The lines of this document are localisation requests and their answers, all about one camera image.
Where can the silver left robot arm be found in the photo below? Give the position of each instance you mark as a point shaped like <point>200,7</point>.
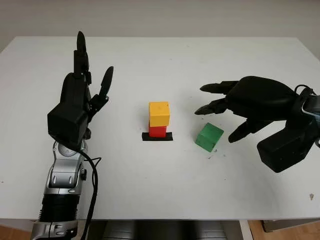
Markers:
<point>62,180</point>

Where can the yellow wooden cube block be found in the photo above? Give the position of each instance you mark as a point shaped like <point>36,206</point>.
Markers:
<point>158,112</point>

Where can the red wooden cube block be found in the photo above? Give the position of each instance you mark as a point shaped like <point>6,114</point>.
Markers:
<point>157,131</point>

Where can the green wooden cube block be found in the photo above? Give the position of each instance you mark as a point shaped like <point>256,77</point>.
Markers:
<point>207,137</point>

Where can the black tape strip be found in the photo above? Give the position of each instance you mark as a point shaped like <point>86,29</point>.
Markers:
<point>145,137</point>

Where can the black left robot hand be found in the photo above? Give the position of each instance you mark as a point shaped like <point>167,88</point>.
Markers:
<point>75,90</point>

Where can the dark robot torso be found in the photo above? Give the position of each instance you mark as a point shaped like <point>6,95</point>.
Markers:
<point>170,230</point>

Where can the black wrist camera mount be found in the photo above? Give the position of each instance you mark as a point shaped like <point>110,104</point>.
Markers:
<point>66,122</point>
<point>285,150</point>

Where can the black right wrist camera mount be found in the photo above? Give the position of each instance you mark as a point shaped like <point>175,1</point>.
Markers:
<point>285,150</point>

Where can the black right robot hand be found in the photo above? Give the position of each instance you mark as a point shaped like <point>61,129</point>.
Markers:
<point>262,100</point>

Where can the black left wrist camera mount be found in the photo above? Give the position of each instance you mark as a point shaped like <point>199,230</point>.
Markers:
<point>66,122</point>

